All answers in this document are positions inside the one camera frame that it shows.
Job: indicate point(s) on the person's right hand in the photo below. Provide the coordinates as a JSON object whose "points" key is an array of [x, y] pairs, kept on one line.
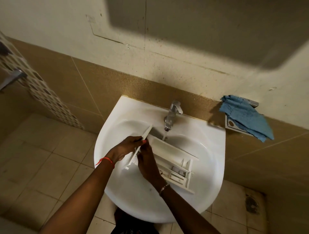
{"points": [[147, 164]]}

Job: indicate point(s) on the red thread wristband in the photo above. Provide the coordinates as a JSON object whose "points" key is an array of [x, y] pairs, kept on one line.
{"points": [[106, 160]]}

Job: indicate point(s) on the person's left forearm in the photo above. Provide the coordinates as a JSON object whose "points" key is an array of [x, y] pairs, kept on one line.
{"points": [[79, 202]]}

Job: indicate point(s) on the person's right forearm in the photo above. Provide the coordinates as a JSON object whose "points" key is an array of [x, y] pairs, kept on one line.
{"points": [[183, 209]]}

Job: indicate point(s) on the person's dark clothing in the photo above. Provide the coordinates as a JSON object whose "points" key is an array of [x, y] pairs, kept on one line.
{"points": [[135, 223]]}

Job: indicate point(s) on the blue cleaning cloth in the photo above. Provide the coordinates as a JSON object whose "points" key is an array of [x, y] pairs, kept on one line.
{"points": [[246, 118]]}

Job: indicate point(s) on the chrome wall soap holder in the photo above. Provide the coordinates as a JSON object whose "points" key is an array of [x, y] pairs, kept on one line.
{"points": [[241, 120]]}

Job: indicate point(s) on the white ceramic wash basin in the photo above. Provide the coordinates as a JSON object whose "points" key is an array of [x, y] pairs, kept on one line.
{"points": [[159, 168]]}

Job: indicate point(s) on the person's left hand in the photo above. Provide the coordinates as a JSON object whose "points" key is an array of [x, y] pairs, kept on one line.
{"points": [[123, 149]]}

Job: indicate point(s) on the floor drain cover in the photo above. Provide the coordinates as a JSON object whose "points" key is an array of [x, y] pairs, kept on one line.
{"points": [[252, 204]]}

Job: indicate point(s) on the person's right fingers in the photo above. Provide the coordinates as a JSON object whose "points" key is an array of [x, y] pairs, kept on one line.
{"points": [[143, 151]]}

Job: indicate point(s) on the white plastic detergent drawer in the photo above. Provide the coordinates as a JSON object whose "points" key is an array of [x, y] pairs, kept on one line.
{"points": [[166, 159]]}

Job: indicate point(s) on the chrome basin tap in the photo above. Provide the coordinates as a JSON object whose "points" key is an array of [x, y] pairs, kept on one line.
{"points": [[172, 116]]}

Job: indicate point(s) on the person's left fingers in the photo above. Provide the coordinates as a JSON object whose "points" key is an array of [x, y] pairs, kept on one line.
{"points": [[137, 140]]}

